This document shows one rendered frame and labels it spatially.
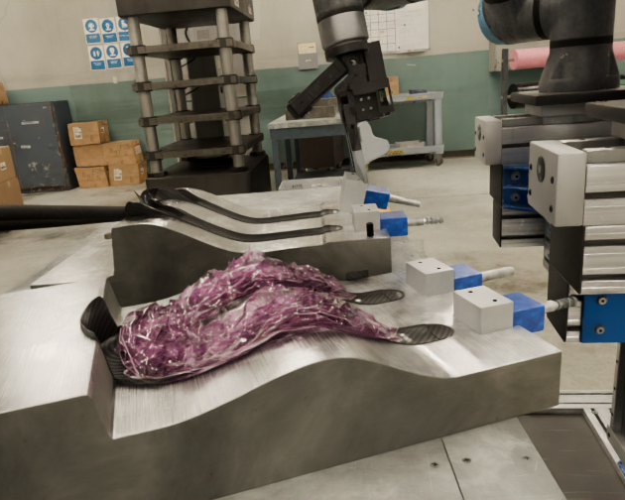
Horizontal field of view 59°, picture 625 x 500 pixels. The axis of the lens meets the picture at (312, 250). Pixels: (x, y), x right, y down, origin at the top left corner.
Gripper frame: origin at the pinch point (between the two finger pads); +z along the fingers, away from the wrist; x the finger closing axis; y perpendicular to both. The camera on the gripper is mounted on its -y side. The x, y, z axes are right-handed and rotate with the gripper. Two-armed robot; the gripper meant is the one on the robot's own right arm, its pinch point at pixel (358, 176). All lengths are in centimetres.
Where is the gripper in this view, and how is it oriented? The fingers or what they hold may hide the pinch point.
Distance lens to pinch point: 91.5
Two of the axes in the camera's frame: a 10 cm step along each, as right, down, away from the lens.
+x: 0.2, -1.6, 9.9
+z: 2.1, 9.7, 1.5
